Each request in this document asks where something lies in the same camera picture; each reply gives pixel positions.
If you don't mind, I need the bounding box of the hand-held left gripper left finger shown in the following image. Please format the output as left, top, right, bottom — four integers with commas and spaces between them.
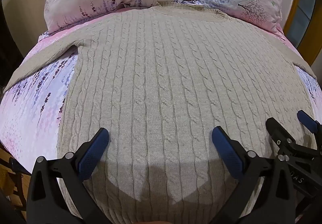
26, 127, 111, 224

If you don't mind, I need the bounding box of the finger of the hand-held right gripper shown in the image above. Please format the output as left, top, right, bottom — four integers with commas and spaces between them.
266, 117, 302, 149
297, 110, 322, 139

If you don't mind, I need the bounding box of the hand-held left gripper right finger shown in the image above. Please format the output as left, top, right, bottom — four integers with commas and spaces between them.
212, 126, 297, 224

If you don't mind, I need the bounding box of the beige cable-knit sweater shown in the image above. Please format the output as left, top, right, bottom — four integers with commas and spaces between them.
4, 0, 319, 224

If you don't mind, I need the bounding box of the pink floral bed sheet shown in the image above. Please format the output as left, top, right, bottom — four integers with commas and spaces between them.
0, 5, 322, 164

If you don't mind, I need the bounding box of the yellow wooden door frame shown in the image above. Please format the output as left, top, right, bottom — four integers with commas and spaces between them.
282, 0, 322, 69

